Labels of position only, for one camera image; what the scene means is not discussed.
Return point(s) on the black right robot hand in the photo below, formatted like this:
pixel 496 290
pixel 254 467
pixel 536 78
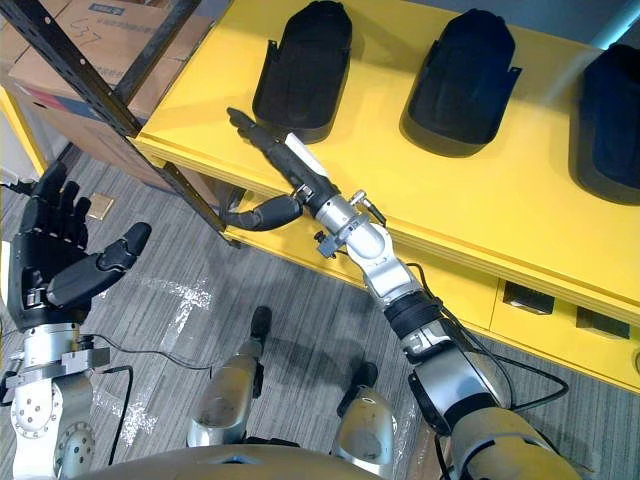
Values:
pixel 285 160

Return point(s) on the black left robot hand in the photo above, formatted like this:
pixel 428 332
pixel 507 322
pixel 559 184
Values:
pixel 45 260

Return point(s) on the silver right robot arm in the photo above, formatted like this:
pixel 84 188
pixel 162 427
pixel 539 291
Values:
pixel 440 350

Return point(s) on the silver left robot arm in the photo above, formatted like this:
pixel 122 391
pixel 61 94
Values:
pixel 47 395

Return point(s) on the yellow metal shelf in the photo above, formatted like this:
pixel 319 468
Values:
pixel 450 210

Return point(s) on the brass floor socket plate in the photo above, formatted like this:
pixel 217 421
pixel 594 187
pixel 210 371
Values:
pixel 100 206

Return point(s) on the black plastic housing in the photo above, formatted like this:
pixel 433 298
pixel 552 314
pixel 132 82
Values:
pixel 304 70
pixel 607 122
pixel 459 82

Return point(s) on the brown cardboard box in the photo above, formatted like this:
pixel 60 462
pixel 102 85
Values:
pixel 100 35
pixel 65 125

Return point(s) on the silver left robot leg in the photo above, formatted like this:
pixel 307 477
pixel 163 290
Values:
pixel 232 385

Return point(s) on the silver robot leg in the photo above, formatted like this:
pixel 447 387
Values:
pixel 364 420
pixel 232 385

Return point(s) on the silver robot torso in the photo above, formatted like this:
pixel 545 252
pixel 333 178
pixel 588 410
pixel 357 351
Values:
pixel 215 465

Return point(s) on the silver right robot leg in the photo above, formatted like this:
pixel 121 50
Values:
pixel 364 420

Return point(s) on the black perforated shelf post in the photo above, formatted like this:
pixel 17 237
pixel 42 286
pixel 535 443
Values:
pixel 107 107

